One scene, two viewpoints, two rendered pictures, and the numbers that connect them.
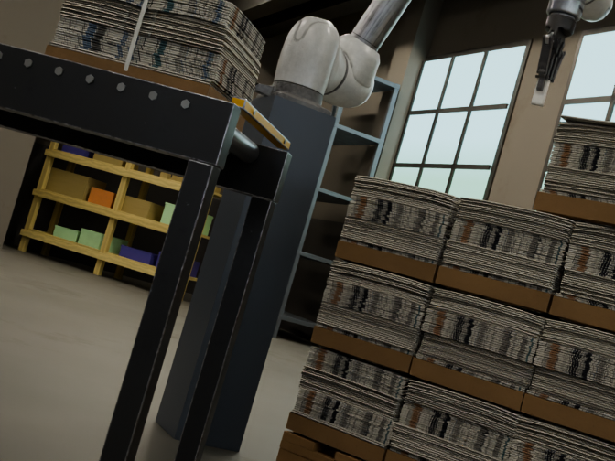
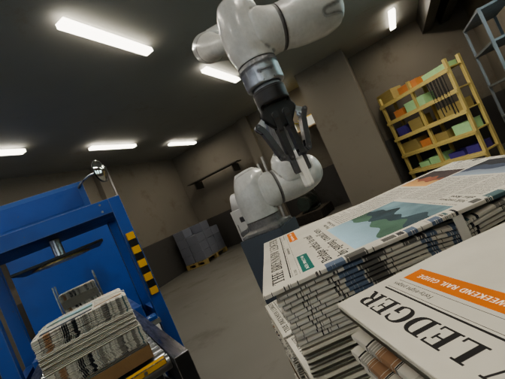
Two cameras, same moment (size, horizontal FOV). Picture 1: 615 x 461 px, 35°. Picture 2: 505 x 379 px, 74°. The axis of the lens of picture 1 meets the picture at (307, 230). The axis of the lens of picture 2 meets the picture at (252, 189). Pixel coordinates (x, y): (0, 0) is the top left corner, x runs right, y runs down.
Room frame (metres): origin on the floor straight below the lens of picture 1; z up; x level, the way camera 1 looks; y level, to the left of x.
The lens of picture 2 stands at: (1.92, -0.97, 1.15)
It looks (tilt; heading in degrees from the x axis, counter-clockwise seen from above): 1 degrees up; 49
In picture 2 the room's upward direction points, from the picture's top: 24 degrees counter-clockwise
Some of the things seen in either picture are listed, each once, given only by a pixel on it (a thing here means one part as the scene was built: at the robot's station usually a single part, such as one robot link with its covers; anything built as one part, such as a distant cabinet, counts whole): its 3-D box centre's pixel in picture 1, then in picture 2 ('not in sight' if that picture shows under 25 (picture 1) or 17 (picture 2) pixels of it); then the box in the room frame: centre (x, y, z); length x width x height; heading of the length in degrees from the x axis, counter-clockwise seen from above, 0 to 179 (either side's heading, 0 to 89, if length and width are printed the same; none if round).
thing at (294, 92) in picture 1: (289, 96); (261, 224); (2.85, 0.16, 1.03); 0.22 x 0.18 x 0.06; 114
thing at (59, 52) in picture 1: (103, 80); not in sight; (2.17, 0.53, 0.83); 0.29 x 0.16 x 0.04; 167
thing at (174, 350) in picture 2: (29, 109); (151, 335); (2.41, 0.75, 0.74); 1.34 x 0.05 x 0.12; 79
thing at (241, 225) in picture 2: not in sight; (248, 215); (7.67, 6.38, 0.74); 0.74 x 0.63 x 1.47; 23
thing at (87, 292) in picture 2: not in sight; (83, 300); (2.48, 2.35, 0.93); 0.38 x 0.30 x 0.26; 79
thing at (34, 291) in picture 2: not in sight; (83, 280); (2.95, 4.45, 1.04); 1.50 x 1.29 x 2.07; 79
